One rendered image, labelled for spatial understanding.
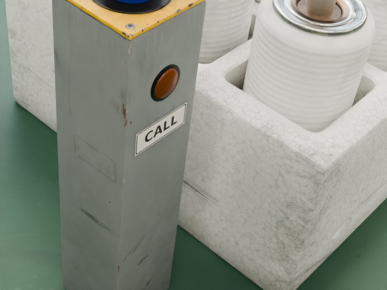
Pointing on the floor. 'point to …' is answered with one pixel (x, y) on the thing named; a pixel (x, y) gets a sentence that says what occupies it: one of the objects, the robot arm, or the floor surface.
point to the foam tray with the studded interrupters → (246, 159)
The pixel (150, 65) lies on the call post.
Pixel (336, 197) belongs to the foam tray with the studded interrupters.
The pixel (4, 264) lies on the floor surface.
